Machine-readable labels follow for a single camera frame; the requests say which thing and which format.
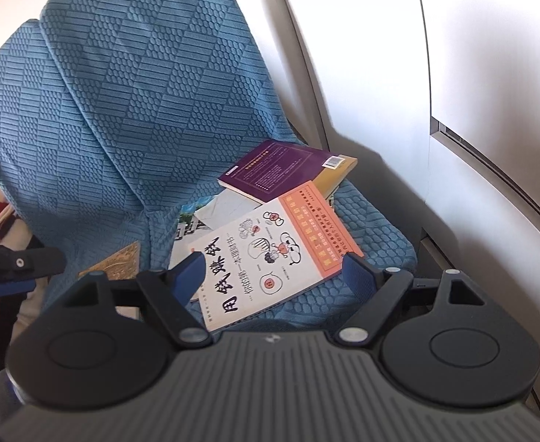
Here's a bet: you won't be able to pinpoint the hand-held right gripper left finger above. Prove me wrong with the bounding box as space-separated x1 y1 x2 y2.
60 251 215 348

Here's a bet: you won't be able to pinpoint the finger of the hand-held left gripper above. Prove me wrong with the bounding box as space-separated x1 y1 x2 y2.
0 242 67 303

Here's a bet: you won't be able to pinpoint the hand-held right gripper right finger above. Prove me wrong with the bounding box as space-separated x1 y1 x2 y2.
336 253 487 347

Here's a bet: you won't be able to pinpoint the brown painting cover book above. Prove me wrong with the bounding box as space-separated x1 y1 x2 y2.
77 240 141 283

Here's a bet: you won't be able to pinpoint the white orange cartoon book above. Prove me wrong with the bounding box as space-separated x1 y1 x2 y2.
187 180 365 333

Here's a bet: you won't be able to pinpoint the purple cover book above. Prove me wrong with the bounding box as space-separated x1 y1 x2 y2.
217 139 358 204

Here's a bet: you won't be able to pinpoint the blue textured sofa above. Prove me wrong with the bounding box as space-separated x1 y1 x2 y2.
0 0 414 333

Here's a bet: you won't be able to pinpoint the grey metal frame bar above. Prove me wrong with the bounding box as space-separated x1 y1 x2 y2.
428 117 540 222

